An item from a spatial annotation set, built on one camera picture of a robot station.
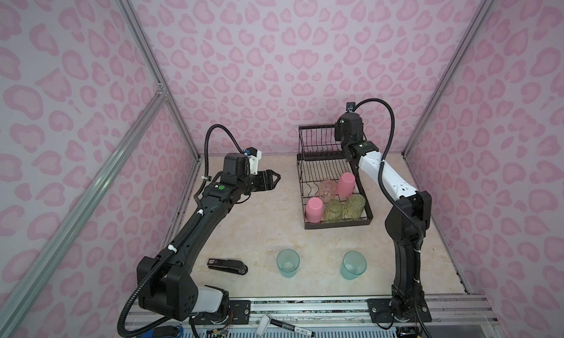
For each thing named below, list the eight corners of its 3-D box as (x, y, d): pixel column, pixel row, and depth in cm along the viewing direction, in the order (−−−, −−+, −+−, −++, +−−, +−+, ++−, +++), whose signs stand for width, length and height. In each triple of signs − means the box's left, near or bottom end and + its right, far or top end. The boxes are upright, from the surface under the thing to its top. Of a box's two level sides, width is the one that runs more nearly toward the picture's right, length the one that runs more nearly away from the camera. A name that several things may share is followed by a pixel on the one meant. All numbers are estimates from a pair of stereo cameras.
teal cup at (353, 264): (341, 282, 81) (347, 274, 73) (338, 261, 86) (343, 250, 78) (361, 282, 81) (369, 274, 73) (357, 261, 86) (364, 250, 78)
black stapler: (208, 268, 85) (205, 265, 82) (212, 259, 87) (209, 255, 84) (246, 275, 83) (244, 272, 80) (249, 265, 85) (247, 261, 82)
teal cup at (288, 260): (275, 273, 84) (273, 263, 75) (282, 255, 88) (281, 245, 79) (293, 280, 82) (293, 271, 73) (299, 262, 86) (300, 252, 78)
